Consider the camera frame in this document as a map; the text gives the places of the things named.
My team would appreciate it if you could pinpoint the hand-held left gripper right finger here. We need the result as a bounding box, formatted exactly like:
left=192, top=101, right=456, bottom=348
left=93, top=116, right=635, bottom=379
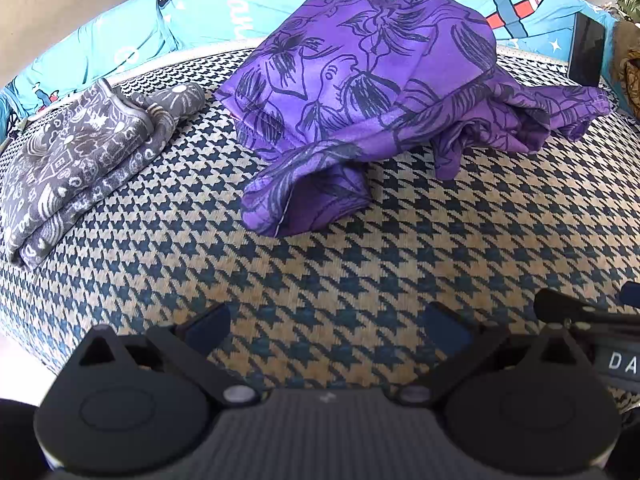
left=394, top=303, right=581, bottom=407

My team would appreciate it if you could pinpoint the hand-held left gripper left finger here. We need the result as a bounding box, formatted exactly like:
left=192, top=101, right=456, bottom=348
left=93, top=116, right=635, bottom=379
left=75, top=303, right=262, bottom=407

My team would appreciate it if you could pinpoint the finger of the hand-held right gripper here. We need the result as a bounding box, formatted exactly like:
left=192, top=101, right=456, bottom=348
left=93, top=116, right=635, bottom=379
left=533, top=288, right=640, bottom=329

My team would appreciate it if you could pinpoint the purple floral garment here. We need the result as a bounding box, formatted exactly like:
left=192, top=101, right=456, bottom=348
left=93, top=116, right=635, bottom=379
left=215, top=0, right=613, bottom=238

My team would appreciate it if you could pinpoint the houndstooth sofa mat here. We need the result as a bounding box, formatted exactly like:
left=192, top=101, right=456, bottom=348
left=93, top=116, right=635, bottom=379
left=0, top=47, right=640, bottom=411

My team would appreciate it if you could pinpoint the grey patterned folded cloth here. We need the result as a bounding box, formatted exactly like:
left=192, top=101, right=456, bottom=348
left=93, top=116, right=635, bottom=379
left=0, top=79, right=207, bottom=268

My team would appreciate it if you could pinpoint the brown patterned cloth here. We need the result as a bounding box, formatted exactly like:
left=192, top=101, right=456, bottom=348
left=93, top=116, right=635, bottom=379
left=607, top=20, right=640, bottom=121

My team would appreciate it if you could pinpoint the black tablet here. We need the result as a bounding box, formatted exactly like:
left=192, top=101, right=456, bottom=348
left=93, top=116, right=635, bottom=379
left=567, top=12, right=607, bottom=88

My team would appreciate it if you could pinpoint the blue printed sofa cover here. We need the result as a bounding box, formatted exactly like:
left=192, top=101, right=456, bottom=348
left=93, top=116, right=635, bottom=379
left=0, top=0, right=621, bottom=126

